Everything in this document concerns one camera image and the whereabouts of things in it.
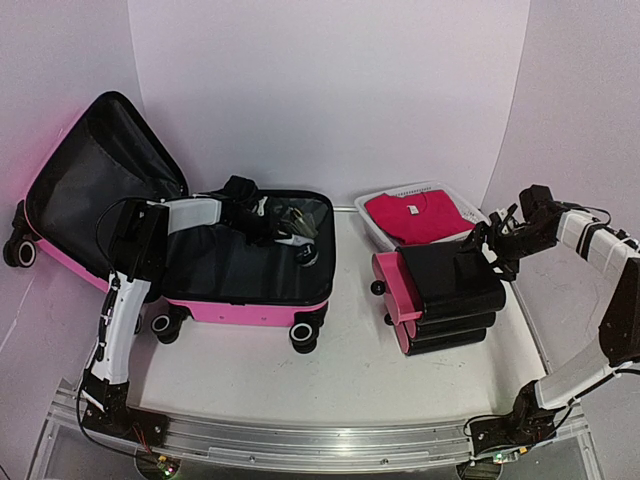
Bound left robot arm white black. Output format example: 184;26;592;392
80;176;308;437

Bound white cosmetic tube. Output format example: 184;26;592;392
275;234;315;247

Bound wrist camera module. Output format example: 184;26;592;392
254;196;268;217
489;204;518;235

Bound pink hard-shell kids suitcase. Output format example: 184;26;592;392
3;91;336;354

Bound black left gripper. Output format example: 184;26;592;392
228;210;292;248

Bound white perforated plastic basket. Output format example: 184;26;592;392
355;181;488;251

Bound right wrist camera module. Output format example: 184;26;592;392
489;204;518;235

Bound pink and black drawer organizer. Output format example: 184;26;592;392
370;241;507;356

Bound red garment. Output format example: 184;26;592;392
365;190;475;245

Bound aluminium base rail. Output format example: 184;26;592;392
28;379;590;478

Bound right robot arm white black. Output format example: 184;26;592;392
461;185;639;455

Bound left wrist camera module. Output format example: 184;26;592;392
254;196;268;217

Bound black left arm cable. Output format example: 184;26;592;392
97;197;151;281

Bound dark round cosmetic compact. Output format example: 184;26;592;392
295;243;318;267

